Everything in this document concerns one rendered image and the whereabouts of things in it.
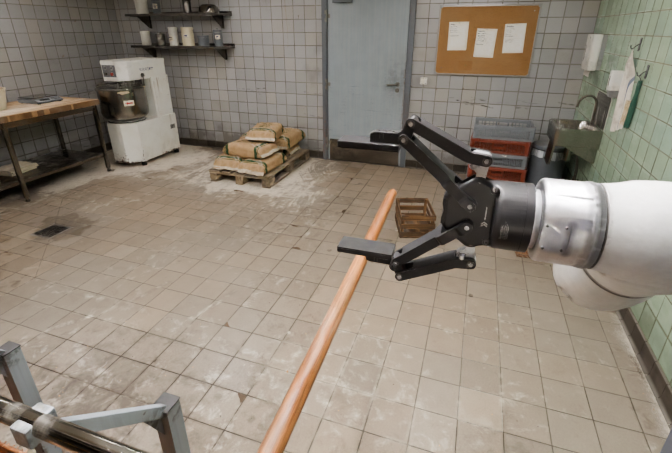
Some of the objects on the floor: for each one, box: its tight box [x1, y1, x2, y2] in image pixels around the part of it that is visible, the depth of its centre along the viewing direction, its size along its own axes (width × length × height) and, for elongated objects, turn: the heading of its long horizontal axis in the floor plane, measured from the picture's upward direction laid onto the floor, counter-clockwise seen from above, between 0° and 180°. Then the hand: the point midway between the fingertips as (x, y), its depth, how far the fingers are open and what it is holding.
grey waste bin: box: [525, 140, 565, 187], centre depth 437 cm, size 37×37×55 cm
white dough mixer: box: [95, 57, 180, 165], centre depth 538 cm, size 92×59×132 cm, turn 161°
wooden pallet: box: [209, 148, 310, 189], centre depth 518 cm, size 120×80×14 cm, turn 161°
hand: (349, 195), depth 49 cm, fingers open, 13 cm apart
